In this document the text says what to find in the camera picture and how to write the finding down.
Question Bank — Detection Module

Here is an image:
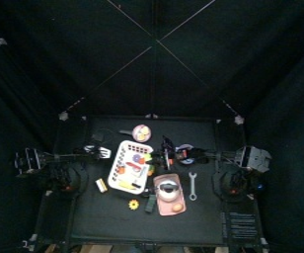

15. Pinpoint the red toy food piece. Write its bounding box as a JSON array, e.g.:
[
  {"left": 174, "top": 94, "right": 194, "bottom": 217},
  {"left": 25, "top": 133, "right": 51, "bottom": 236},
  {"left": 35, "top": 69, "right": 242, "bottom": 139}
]
[{"left": 125, "top": 161, "right": 143, "bottom": 170}]

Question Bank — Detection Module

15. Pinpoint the toy frying pan with egg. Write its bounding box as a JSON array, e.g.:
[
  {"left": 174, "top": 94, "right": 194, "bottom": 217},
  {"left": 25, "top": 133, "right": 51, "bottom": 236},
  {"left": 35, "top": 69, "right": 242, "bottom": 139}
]
[{"left": 118, "top": 124, "right": 153, "bottom": 143}]

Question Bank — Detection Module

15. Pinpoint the white slotted plastic basket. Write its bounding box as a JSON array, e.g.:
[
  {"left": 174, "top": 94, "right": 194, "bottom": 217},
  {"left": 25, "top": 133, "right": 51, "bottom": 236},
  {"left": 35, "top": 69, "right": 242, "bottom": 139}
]
[{"left": 106, "top": 139, "right": 154, "bottom": 196}]

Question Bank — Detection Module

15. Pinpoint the yellow and white block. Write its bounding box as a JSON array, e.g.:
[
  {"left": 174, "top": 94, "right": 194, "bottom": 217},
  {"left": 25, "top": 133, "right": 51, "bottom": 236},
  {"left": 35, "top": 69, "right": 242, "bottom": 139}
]
[{"left": 94, "top": 177, "right": 110, "bottom": 194}]

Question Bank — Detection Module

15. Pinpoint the yellow toy food piece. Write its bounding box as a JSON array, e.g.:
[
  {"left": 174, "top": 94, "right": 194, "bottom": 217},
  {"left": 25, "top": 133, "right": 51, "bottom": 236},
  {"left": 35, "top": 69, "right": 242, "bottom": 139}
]
[{"left": 117, "top": 181, "right": 137, "bottom": 191}]

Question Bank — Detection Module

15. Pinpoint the silver toy wrench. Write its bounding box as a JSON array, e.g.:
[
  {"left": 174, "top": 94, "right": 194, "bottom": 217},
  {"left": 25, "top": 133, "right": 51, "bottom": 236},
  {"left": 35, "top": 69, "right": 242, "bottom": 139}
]
[{"left": 188, "top": 171, "right": 200, "bottom": 202}]

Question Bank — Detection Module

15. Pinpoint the orange gear-shaped block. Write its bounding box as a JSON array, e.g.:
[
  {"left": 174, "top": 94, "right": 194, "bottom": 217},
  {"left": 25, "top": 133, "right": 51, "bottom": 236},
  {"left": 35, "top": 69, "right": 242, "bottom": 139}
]
[{"left": 127, "top": 199, "right": 142, "bottom": 211}]

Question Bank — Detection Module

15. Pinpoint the pink plastic tray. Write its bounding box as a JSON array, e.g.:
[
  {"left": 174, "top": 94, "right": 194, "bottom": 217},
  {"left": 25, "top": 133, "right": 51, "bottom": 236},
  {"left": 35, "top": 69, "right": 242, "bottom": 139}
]
[{"left": 151, "top": 173, "right": 188, "bottom": 217}]

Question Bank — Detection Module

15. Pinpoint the white toy kettle grey handle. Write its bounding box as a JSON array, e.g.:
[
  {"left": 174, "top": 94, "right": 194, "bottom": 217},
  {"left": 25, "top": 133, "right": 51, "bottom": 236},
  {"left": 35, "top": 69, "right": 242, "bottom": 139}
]
[{"left": 155, "top": 180, "right": 181, "bottom": 203}]

